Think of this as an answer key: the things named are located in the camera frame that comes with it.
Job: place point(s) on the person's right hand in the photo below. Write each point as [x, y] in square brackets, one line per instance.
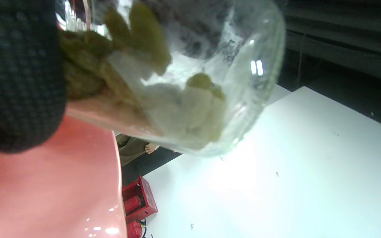
[15, 72]

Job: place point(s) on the pink salad bowl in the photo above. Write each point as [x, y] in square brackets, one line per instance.
[45, 191]

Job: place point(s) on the pile of raisins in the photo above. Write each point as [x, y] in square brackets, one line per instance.
[144, 36]

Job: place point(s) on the glass storage jar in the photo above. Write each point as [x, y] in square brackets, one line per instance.
[243, 82]

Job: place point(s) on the red fire extinguisher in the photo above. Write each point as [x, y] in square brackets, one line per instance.
[132, 205]
[134, 229]

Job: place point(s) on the red fire extinguisher cabinet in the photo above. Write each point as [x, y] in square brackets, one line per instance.
[147, 195]

